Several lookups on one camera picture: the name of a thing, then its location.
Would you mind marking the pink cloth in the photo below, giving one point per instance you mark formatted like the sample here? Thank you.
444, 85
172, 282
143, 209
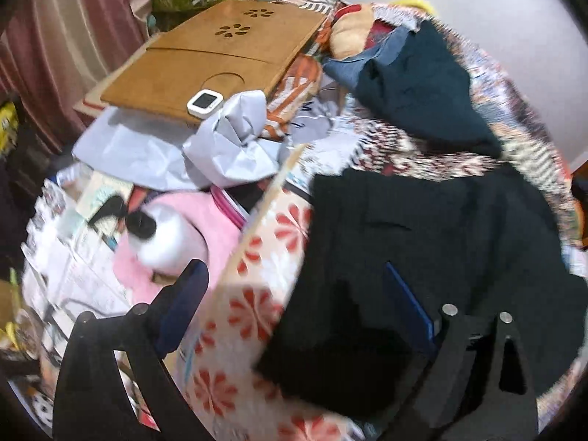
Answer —
193, 234

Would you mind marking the blue denim garment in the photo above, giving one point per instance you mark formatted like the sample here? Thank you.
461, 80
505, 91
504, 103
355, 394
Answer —
356, 66

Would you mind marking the patterned patchwork blanket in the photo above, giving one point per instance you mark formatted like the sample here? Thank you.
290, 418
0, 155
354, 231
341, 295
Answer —
459, 101

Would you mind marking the dark teal garment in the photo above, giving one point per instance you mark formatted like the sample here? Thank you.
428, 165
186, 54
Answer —
422, 87

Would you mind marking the floral bed sheet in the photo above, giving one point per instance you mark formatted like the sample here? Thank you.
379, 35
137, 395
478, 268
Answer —
239, 330

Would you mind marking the small white digital clock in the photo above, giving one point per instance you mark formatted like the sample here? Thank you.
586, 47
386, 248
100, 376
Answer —
205, 99

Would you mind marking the white bottle with black cap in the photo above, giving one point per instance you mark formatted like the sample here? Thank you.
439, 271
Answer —
158, 239

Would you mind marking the pink curtain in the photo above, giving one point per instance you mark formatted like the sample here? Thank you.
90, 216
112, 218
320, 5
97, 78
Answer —
69, 41

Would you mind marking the wooden lap desk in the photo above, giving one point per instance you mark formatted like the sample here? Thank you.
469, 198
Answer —
211, 59

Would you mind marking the crumpled grey paper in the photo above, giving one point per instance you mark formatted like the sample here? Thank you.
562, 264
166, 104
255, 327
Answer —
193, 142

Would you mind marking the black pants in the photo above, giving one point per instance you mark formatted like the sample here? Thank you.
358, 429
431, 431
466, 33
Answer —
413, 248

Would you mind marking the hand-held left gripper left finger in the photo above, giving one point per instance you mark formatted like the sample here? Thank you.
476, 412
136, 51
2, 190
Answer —
180, 305

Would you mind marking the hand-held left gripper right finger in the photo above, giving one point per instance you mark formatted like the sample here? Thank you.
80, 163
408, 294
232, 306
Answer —
411, 301

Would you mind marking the pile of newspapers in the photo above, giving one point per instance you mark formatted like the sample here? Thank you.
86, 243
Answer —
69, 248

